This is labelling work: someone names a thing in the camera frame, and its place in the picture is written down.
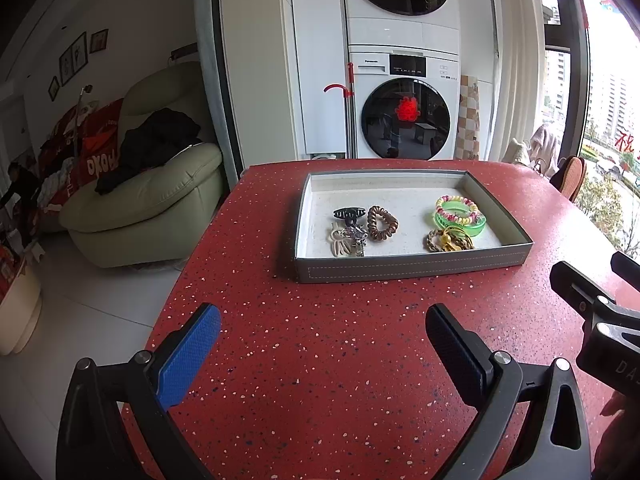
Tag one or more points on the red window decal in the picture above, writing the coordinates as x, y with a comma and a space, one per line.
627, 142

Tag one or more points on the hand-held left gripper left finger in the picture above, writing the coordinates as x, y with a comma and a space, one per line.
192, 355

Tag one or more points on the red printed blanket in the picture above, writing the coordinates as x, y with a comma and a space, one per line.
100, 155

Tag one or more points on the white tumble dryer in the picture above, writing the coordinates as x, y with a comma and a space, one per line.
400, 25

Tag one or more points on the cream leather sofa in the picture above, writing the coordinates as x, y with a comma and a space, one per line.
150, 210

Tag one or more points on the person's right hand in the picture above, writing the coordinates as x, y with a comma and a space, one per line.
617, 435

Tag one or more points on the silver rhinestone hair clip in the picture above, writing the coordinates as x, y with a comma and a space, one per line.
357, 234

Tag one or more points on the checked cloth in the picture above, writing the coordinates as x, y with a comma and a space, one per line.
469, 115

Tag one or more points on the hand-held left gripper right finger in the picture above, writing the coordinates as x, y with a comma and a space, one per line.
455, 355

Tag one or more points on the wicker chair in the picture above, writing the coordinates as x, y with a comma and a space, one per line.
572, 177

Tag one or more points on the beige hair clip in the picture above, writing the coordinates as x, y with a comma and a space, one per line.
339, 246

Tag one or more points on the large picture frame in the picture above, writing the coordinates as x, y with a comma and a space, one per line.
73, 57

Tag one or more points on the dark clothing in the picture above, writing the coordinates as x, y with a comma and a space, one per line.
155, 140

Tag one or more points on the grey tray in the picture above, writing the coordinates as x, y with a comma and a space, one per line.
410, 210

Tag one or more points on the black claw hair clip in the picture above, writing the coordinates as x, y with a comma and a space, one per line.
347, 213

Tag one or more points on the white washing machine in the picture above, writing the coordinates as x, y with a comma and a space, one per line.
440, 110

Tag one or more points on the pink garment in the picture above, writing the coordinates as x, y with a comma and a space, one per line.
544, 145

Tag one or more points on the green translucent bangle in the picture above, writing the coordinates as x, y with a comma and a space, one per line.
475, 230

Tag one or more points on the cream round stool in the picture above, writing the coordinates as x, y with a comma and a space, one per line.
20, 305

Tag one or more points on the white cabinet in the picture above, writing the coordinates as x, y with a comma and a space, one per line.
320, 60

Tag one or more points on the small picture frame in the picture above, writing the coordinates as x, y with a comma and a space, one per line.
98, 40
53, 87

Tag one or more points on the cream garment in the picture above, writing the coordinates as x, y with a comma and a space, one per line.
515, 152

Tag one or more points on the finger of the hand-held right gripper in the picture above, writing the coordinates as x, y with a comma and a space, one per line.
572, 285
627, 264

